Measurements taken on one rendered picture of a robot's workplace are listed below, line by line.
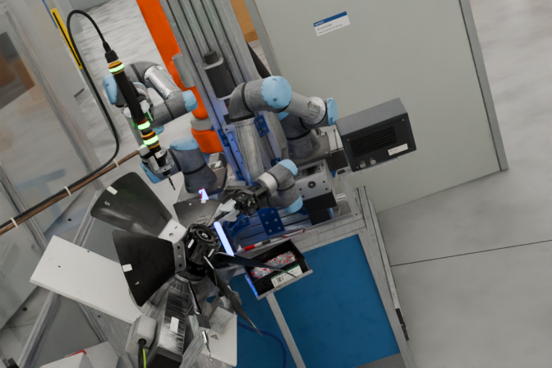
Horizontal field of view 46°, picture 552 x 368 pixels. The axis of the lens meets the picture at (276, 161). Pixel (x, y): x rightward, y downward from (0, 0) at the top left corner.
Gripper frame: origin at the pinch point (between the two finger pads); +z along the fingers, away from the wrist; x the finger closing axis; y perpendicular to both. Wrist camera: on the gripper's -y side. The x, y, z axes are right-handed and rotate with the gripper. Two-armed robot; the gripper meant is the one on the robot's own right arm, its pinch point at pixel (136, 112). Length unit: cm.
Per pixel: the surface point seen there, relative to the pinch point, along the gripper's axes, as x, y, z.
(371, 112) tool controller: -76, 41, -24
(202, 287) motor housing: 4, 59, 11
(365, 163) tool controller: -68, 59, -22
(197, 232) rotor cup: -1.8, 41.5, 8.7
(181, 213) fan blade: 2.7, 45.8, -19.5
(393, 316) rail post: -59, 133, -26
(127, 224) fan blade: 17.7, 32.2, 2.2
